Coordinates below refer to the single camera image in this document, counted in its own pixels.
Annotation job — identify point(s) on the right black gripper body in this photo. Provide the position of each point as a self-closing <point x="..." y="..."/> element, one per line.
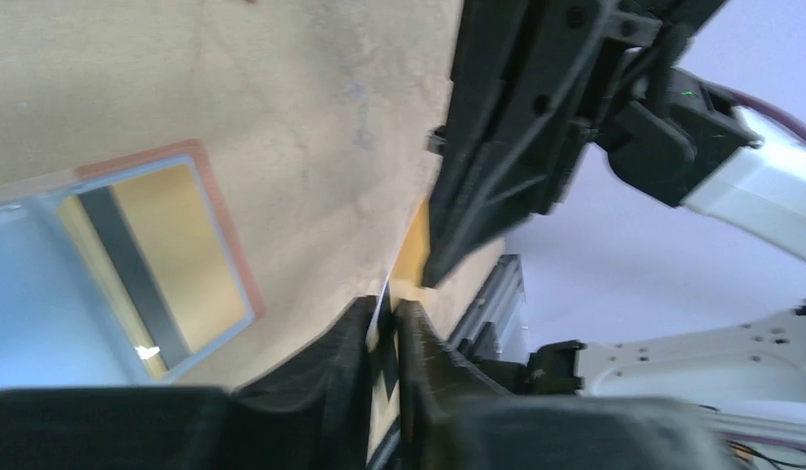
<point x="663" y="129"/>

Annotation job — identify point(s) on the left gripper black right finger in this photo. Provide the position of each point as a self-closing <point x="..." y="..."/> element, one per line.
<point x="455" y="417"/>

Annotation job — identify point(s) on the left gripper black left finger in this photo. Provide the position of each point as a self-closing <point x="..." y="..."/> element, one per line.
<point x="311" y="412"/>

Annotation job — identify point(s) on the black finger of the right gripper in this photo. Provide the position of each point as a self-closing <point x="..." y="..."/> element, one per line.
<point x="519" y="72"/>

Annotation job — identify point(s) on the gold striped credit card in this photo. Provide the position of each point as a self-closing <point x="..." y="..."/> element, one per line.
<point x="402" y="283"/>

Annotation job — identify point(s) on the pink card holder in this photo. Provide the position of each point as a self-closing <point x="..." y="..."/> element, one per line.
<point x="54" y="329"/>

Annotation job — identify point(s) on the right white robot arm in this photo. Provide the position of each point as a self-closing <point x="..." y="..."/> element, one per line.
<point x="761" y="191"/>

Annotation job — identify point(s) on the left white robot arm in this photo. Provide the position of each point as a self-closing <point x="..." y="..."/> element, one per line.
<point x="761" y="360"/>

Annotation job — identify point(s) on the aluminium frame rail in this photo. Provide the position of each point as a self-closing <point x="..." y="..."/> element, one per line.
<point x="494" y="325"/>

